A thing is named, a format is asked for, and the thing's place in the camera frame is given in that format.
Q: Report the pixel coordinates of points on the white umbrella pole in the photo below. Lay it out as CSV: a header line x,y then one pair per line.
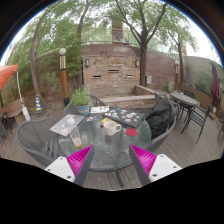
x,y
26,113

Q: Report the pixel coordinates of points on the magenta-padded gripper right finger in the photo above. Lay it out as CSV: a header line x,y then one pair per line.
x,y
163,166

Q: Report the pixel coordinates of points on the wooden bench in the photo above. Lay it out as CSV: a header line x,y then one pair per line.
x,y
13,108

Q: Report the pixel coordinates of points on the small colourful card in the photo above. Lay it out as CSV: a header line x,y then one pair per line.
x,y
92,118

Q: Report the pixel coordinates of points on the leaning tree with brown trunk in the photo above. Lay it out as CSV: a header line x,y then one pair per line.
x,y
33,73

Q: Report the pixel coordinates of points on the tree with dark forked trunk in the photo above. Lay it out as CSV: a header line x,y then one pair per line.
x,y
143,66

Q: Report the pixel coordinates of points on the grey wall box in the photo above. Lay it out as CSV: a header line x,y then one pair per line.
x,y
148,80

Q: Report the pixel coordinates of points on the brown wooden lamp post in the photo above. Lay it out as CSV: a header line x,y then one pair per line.
x,y
177,78

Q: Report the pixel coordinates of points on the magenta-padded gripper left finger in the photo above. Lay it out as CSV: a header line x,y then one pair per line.
x,y
61,166

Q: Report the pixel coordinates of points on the orange patio umbrella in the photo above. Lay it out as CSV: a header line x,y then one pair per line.
x,y
6,75

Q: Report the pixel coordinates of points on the silver laptop with stickers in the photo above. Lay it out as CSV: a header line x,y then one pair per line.
x,y
59,126

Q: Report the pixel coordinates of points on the clear plastic bottle white cap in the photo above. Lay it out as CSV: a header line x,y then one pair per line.
x,y
76,139

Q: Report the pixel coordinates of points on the black jacket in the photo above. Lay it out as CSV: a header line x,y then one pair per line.
x,y
160,118

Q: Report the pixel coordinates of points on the lamp post with globe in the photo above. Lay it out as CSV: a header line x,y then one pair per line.
x,y
63,80

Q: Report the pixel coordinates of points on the thin-trunked tree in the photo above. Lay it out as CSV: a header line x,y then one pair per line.
x,y
181,63

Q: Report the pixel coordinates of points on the flat round red coaster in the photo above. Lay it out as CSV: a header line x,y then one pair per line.
x,y
131,132

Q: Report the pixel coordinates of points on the blue yellow striped bollard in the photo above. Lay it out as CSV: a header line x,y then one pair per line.
x,y
38,103

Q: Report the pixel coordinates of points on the closed maroon umbrella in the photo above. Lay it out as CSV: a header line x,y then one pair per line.
x,y
215,86

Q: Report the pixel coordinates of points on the white sticker sheet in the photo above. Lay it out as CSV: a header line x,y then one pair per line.
x,y
100,109

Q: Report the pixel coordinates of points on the grey wicker chair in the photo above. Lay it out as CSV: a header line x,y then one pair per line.
x,y
160,142
69,108
33,133

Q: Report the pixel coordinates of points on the black folding chair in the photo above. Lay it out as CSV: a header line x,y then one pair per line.
x,y
4,128

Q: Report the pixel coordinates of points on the yellow card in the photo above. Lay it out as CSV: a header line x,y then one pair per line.
x,y
103,120

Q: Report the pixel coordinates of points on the black wall lamp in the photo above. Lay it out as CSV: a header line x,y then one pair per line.
x,y
87,63
137,63

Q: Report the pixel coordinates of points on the white ceramic mug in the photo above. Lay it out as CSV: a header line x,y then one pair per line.
x,y
110,128

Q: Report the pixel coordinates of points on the green plant in teal pot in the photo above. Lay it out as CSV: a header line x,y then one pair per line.
x,y
82,108

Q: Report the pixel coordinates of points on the group of black metal chairs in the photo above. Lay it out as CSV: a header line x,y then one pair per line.
x,y
196,118

